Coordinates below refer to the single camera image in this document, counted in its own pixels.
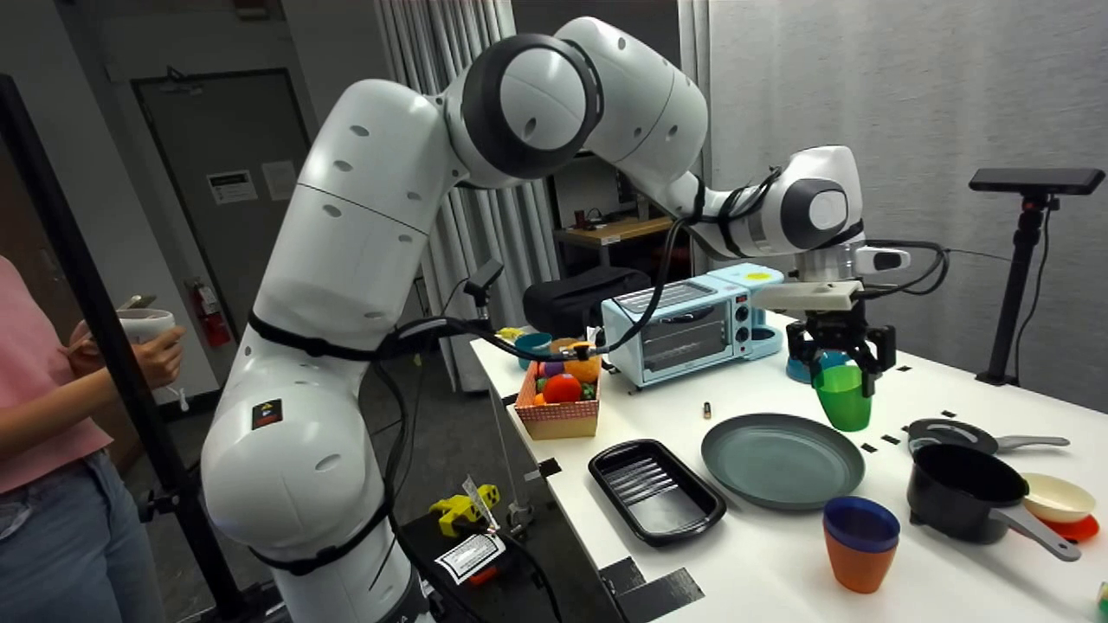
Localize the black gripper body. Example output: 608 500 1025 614
788 308 892 354

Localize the green plastic cup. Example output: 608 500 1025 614
809 350 881 432

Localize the white handheld controller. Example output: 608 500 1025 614
117 300 184 347

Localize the person right forearm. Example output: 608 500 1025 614
0 365 151 463

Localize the grey green round plate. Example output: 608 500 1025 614
698 412 868 517

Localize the orange cup with blue rim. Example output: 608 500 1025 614
820 495 905 598

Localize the orange toy plate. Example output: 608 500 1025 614
1037 511 1105 548

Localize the person right hand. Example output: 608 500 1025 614
133 327 192 391

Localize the person left hand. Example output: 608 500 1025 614
61 316 110 378

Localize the small toy frying pan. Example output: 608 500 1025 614
900 415 1075 460

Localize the light blue toaster oven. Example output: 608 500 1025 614
598 260 785 391

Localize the black toy pot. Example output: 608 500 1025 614
905 444 1083 565

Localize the black ribbed grill tray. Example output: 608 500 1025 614
584 435 730 549

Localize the orange plush fruit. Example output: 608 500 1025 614
561 350 607 391

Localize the wooden desk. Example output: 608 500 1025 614
561 212 678 253

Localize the black bag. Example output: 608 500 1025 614
521 268 653 340

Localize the red plush fruit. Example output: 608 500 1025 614
540 372 584 404

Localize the teal bowl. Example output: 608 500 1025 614
508 327 561 365

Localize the black tape strip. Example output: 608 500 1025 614
619 565 705 623
596 555 653 598

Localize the yellow toy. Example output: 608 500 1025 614
430 481 501 539

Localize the white black box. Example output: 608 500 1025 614
433 531 508 587

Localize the white paper notice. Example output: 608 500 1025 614
259 155 300 203

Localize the red fire extinguisher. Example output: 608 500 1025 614
188 280 234 350

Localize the grey door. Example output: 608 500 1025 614
127 67 320 344

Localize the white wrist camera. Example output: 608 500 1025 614
851 238 919 280

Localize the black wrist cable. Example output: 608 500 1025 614
858 238 952 300

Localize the black camera tripod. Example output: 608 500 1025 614
965 167 1108 389

